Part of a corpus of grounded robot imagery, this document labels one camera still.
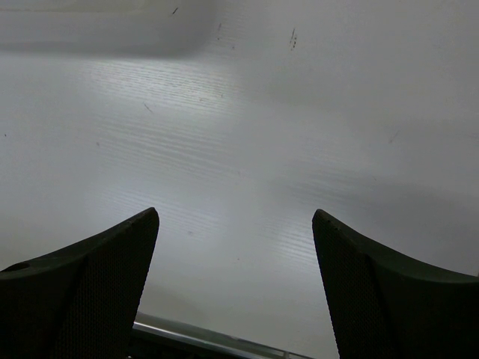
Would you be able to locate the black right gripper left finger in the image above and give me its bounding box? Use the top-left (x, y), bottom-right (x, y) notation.
top-left (1, 208), bottom-right (159, 358)

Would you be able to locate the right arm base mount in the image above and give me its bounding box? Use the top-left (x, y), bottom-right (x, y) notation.
top-left (132, 312), bottom-right (308, 358)

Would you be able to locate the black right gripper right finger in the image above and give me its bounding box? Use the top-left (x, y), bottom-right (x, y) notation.
top-left (312, 209), bottom-right (478, 358)

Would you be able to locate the translucent white plastic bin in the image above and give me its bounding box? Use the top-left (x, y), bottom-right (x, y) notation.
top-left (1, 1), bottom-right (219, 58)

